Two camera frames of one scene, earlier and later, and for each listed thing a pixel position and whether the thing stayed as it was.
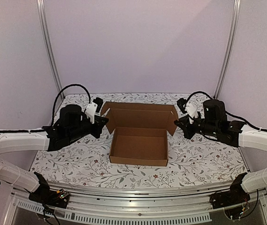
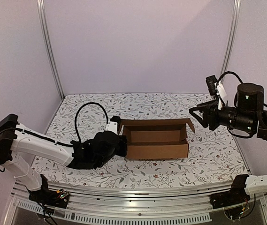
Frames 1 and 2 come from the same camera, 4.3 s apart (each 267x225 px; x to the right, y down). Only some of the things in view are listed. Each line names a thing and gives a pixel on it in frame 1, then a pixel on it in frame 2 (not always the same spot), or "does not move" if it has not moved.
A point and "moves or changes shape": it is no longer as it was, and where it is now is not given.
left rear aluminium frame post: [41, 9] does not move
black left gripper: [99, 125] → [122, 144]
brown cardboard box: [140, 131] moves or changes shape
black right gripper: [187, 126] → [212, 115]
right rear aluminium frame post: [235, 18] does not move
